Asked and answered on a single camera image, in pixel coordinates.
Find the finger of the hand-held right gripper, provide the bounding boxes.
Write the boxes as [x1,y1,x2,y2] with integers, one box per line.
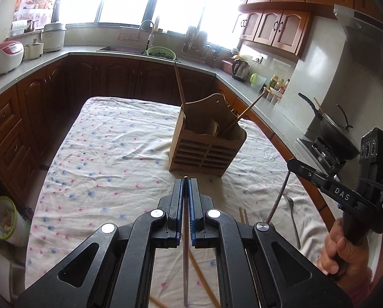
[287,158,332,191]

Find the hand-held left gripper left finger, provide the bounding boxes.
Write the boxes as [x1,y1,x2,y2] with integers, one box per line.
[16,178,184,308]

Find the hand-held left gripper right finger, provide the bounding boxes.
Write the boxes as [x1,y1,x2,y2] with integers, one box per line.
[188,178,353,308]

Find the wooden utensil holder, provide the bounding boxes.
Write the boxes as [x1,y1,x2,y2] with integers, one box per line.
[168,92,247,178]

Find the slim metal utensil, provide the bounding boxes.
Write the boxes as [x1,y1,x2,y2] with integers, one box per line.
[183,176,191,307]

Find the person's right hand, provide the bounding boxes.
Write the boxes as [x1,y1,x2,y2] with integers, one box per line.
[317,217,371,283]

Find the gas stove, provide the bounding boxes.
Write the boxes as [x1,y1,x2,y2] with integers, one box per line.
[296,136,349,182]

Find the black wok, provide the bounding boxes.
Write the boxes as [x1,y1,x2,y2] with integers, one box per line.
[298,92,360,161]

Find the metal fork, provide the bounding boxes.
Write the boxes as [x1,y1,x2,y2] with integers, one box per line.
[284,195,302,249]

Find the condiment bottles rack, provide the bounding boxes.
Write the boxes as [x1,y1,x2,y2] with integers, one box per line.
[264,75,290,104]

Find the electric kettle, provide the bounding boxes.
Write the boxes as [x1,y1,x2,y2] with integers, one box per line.
[232,58,250,82]

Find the range hood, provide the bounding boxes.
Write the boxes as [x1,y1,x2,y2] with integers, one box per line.
[333,4,383,81]

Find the wooden upper kitchen cabinets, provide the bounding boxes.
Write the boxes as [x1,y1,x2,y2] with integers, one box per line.
[232,0,383,60]

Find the wooden kitchen cabinets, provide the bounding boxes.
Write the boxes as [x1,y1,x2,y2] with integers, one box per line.
[0,53,336,228]
[232,0,383,60]

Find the wooden lower kitchen cabinets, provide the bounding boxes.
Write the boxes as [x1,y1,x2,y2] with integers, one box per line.
[0,53,336,228]

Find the green colander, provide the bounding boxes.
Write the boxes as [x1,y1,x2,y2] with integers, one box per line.
[146,46,177,61]

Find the dish rack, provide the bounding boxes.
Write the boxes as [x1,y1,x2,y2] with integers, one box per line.
[182,26,224,68]

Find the kitchen sink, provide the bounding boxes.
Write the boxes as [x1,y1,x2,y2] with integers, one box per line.
[97,45,147,55]

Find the white bucket with scraps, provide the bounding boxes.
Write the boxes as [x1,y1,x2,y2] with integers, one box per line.
[0,196,31,247]

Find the chrome faucet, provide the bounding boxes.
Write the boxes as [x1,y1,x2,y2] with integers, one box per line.
[139,19,155,55]

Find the large white cooker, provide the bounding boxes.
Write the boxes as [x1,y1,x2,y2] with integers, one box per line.
[41,22,67,53]

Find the grey kitchen countertop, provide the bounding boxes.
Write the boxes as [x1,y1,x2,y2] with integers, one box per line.
[0,44,311,145]

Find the small white pot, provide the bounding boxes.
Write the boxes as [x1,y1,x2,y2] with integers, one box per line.
[24,38,44,60]

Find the white and pink rice cooker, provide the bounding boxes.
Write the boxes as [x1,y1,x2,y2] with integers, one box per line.
[0,41,24,78]

